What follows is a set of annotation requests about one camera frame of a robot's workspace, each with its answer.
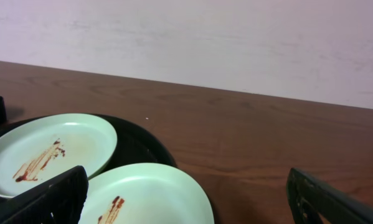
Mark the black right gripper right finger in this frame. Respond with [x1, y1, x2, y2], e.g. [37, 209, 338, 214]
[286, 168, 373, 224]

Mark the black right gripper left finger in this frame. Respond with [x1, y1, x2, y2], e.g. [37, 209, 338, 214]
[0, 166, 88, 224]

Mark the mint green plate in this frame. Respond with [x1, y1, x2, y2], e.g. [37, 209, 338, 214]
[80, 163, 215, 224]
[0, 113, 118, 198]

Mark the round black tray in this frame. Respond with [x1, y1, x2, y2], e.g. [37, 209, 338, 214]
[0, 113, 221, 224]

